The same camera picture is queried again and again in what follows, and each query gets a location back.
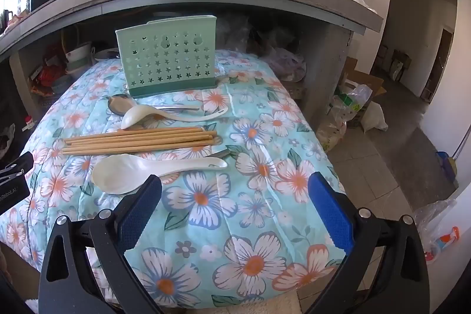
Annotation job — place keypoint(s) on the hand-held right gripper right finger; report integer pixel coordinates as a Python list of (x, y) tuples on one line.
[(331, 211)]

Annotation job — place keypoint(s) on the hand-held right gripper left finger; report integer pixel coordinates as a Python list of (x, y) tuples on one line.
[(137, 214)]

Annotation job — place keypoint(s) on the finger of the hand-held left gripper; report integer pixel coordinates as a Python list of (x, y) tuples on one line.
[(20, 161)]

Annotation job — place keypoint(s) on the large white scalloped spoon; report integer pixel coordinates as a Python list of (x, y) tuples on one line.
[(117, 176)]

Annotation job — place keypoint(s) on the wooden chopstick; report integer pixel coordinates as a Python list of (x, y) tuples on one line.
[(140, 146), (154, 131), (140, 136), (140, 149), (140, 143), (147, 139)]

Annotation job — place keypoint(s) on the small white spoon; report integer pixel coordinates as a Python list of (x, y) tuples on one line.
[(136, 117)]

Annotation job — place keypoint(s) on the green star-cut utensil holder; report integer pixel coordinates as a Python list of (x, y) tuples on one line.
[(165, 56)]

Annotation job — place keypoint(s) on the black plastic bag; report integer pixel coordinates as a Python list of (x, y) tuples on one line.
[(6, 141)]

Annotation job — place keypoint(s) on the red-capped oil bottle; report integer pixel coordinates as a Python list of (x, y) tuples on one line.
[(29, 122)]

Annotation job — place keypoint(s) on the red snack packets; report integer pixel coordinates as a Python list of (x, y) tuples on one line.
[(48, 75)]

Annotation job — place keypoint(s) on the floral blanket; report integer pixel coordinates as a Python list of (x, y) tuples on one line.
[(228, 211)]

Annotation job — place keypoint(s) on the white plastic bag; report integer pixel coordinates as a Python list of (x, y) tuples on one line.
[(349, 104)]

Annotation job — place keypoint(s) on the stack of white bowls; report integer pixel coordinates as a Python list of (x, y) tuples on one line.
[(79, 54)]

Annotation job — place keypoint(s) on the white printed plate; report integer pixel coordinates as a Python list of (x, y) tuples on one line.
[(106, 54)]

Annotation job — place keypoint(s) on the cardboard box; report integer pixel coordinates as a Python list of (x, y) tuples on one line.
[(368, 78)]

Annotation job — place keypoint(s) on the purple plastic bag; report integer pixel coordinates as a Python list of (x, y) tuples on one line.
[(283, 64)]

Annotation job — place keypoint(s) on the wooden door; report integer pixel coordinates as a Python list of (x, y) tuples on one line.
[(441, 64)]

